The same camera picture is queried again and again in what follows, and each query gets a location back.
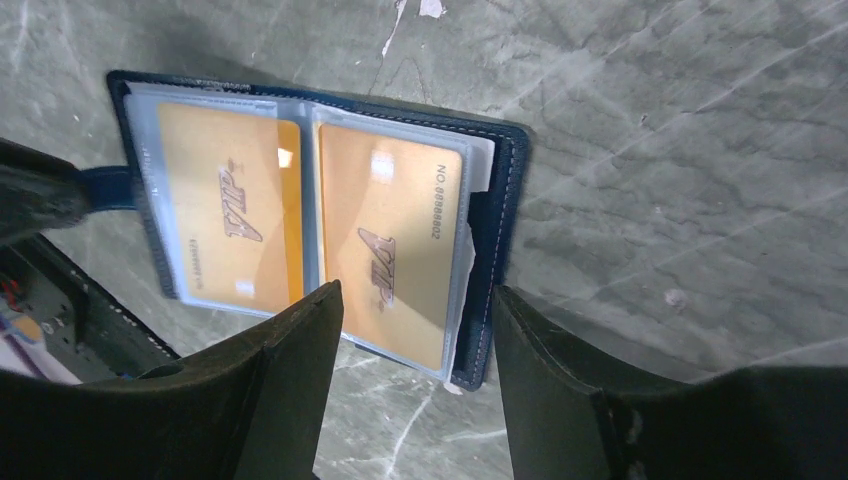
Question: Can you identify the dark blue card holder wallet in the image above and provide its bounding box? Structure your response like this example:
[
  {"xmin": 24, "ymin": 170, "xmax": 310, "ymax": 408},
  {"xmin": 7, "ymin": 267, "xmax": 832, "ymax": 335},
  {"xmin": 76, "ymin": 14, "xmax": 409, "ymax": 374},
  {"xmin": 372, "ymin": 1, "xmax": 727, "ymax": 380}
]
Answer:
[{"xmin": 85, "ymin": 70, "xmax": 530, "ymax": 391}]

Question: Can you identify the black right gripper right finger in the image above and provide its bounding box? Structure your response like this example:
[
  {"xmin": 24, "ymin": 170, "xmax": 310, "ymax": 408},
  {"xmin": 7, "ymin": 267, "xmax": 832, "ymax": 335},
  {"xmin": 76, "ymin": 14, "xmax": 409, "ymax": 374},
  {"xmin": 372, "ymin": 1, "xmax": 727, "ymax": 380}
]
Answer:
[{"xmin": 492, "ymin": 287, "xmax": 847, "ymax": 479}]

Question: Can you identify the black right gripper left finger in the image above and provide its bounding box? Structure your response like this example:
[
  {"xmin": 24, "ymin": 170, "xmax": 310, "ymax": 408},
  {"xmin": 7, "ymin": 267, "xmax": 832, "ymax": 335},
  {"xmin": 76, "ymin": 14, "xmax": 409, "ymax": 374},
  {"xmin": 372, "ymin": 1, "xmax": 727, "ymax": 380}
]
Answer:
[{"xmin": 1, "ymin": 281, "xmax": 343, "ymax": 479}]

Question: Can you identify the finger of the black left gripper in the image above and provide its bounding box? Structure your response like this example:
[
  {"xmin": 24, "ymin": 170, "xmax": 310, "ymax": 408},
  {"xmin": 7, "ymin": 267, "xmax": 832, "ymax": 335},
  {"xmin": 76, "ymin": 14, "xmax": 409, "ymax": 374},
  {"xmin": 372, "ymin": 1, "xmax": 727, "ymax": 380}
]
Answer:
[{"xmin": 1, "ymin": 139, "xmax": 90, "ymax": 246}]

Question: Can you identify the orange credit card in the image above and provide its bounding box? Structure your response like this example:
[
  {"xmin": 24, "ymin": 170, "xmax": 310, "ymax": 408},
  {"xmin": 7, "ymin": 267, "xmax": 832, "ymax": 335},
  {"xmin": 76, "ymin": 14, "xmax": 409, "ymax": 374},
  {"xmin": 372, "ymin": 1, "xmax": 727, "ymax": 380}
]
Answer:
[
  {"xmin": 318, "ymin": 123, "xmax": 463, "ymax": 371},
  {"xmin": 157, "ymin": 103, "xmax": 304, "ymax": 315}
]

